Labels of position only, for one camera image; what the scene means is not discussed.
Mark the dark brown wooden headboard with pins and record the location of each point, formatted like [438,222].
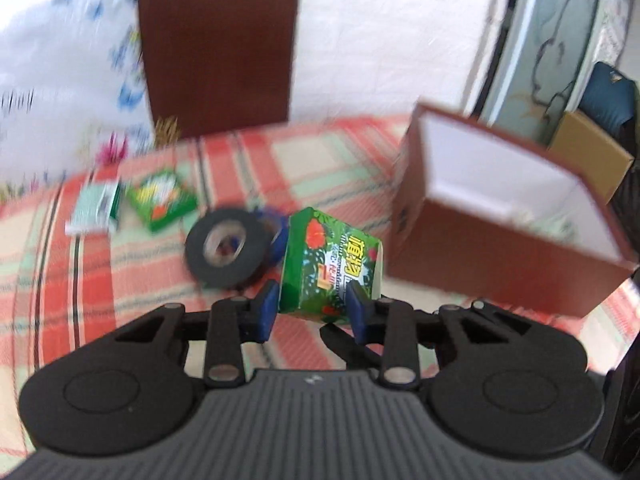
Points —
[218,65]

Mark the cardboard box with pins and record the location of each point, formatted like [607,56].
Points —
[592,152]

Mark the black tape roll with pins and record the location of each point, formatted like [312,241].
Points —
[226,248]

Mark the painted glass sliding door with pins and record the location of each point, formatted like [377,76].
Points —
[541,48]

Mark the dark blue bag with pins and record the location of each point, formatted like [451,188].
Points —
[609,98]

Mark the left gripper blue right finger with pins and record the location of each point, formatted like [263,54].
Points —
[359,309]

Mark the green printed carton box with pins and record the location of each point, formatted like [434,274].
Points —
[322,257]

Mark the pale green tissue pack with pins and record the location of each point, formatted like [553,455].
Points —
[96,209]

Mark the flat green printed box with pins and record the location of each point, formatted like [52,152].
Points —
[161,198]

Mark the red plaid bed blanket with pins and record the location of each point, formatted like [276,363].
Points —
[57,292]

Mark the brown storage box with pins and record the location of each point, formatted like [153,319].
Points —
[482,213]

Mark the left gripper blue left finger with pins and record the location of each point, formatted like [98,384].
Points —
[265,307]

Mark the blue tape roll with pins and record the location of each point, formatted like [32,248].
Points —
[276,225]

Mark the floral plastic-wrapped pillow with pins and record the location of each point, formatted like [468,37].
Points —
[73,90]

